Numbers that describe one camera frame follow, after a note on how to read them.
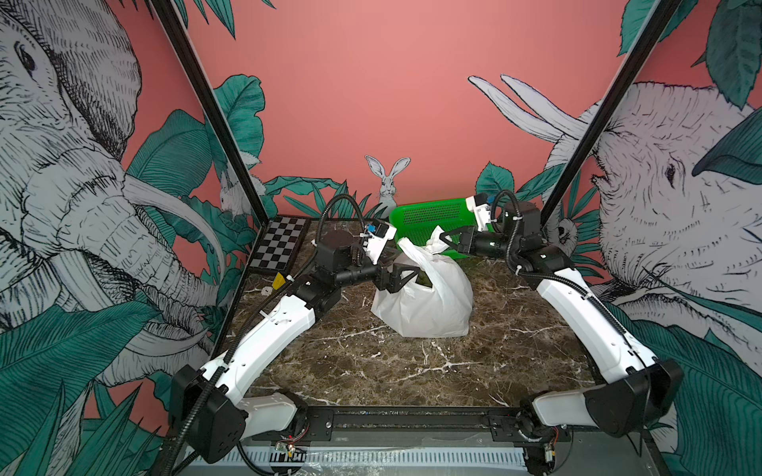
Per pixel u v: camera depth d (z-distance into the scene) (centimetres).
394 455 70
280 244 110
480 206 65
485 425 75
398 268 60
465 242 62
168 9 69
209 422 47
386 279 61
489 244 62
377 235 60
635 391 38
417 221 119
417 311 80
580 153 98
